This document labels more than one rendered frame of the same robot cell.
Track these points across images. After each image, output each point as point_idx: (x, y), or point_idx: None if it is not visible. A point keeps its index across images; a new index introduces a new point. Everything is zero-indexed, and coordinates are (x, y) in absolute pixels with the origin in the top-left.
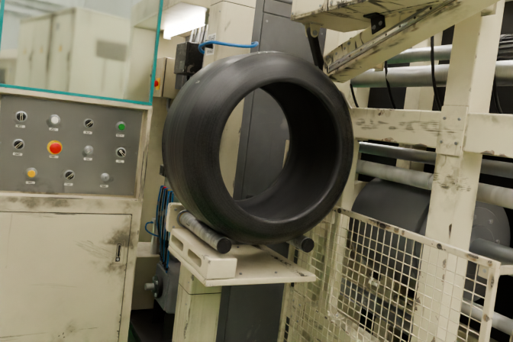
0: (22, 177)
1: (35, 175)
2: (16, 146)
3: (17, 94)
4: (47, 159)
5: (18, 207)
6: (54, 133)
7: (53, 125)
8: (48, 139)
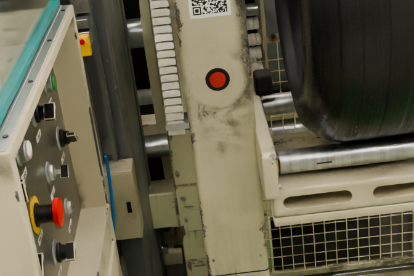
0: None
1: None
2: (43, 270)
3: (24, 134)
4: (39, 252)
5: None
6: (27, 184)
7: (21, 167)
8: (28, 206)
